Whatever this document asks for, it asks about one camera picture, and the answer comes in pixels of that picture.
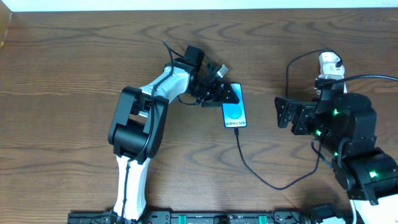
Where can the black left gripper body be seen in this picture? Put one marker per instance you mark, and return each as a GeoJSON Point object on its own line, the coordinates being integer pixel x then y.
{"type": "Point", "coordinates": [216, 94]}

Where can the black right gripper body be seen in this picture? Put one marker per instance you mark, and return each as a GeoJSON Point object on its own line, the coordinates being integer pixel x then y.
{"type": "Point", "coordinates": [298, 118]}

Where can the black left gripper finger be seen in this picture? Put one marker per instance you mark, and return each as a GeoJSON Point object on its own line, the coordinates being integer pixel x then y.
{"type": "Point", "coordinates": [229, 95]}
{"type": "Point", "coordinates": [211, 104]}

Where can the blue Galaxy smartphone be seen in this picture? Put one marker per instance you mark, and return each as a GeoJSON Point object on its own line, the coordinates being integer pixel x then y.
{"type": "Point", "coordinates": [234, 115]}

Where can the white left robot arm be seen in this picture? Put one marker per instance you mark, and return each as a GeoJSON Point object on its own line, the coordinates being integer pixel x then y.
{"type": "Point", "coordinates": [138, 124]}

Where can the white USB charger adapter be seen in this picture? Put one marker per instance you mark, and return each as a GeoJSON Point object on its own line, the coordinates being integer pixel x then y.
{"type": "Point", "coordinates": [332, 63]}

